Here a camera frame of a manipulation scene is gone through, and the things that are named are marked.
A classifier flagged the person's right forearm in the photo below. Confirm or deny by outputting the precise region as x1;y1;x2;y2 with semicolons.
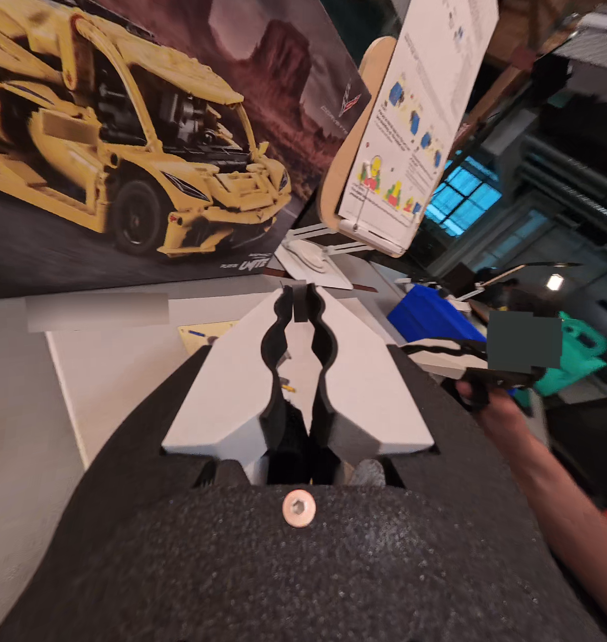
484;421;607;614

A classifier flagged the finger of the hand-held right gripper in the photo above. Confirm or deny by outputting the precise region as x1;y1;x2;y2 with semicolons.
400;339;488;360
408;350;486;380

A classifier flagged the printed instruction sheet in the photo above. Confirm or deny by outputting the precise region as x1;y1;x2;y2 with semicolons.
337;0;500;254

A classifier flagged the person's right hand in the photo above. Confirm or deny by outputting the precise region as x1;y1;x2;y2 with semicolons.
455;380;525;432

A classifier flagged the lego instruction booklet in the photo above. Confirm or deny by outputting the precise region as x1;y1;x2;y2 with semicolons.
45;293;395;469

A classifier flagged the teal object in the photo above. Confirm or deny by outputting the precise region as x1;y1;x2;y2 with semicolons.
534;311;607;398

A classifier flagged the lego box with yellow car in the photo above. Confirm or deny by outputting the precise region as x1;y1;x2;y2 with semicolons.
0;0;372;302

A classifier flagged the blue plastic bin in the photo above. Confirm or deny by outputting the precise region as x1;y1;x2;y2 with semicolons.
386;285;487;345

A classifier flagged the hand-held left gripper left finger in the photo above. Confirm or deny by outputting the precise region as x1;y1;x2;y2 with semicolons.
162;287;294;485

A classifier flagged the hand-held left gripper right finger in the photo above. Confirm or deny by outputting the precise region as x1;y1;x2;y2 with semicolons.
306;283;434;485

